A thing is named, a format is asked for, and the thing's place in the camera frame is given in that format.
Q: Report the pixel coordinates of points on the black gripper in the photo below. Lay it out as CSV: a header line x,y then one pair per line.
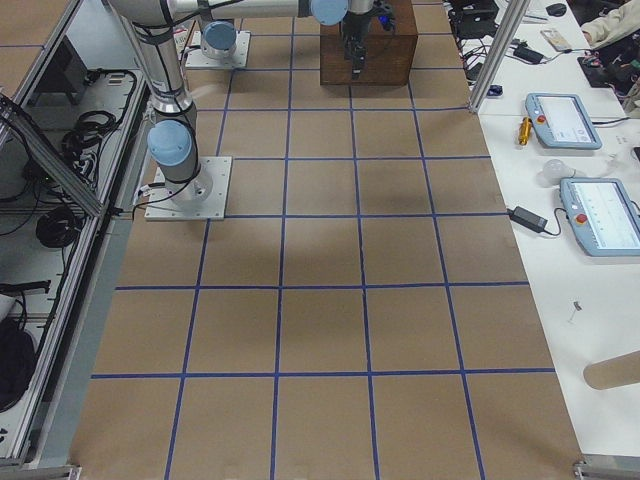
x,y
356,26

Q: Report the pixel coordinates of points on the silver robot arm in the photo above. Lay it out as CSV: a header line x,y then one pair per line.
x,y
218,38
150,25

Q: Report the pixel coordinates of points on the dark wooden drawer cabinet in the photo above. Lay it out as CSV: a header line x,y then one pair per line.
x,y
390,48

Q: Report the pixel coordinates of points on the small blue connector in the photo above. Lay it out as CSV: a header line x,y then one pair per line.
x,y
495,91

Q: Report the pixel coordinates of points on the gold cylindrical tool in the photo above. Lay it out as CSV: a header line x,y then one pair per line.
x,y
524,132

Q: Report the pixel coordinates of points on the upper teach pendant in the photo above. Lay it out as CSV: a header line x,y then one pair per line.
x,y
561,121

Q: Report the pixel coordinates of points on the teach pendant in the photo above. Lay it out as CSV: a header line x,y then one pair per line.
x,y
561,121
601,215

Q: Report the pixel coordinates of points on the white light bulb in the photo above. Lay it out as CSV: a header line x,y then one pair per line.
x,y
554,171

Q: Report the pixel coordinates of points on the black power brick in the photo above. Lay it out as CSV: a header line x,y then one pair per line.
x,y
527,219

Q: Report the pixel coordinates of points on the lower teach pendant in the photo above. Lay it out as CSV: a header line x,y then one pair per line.
x,y
601,215

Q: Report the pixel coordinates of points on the cardboard tube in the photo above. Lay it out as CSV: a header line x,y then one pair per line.
x,y
619,371

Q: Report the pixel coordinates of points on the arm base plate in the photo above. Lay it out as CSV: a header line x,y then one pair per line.
x,y
205,197
199,56

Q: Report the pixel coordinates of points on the aluminium frame post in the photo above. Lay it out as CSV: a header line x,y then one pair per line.
x,y
506,31

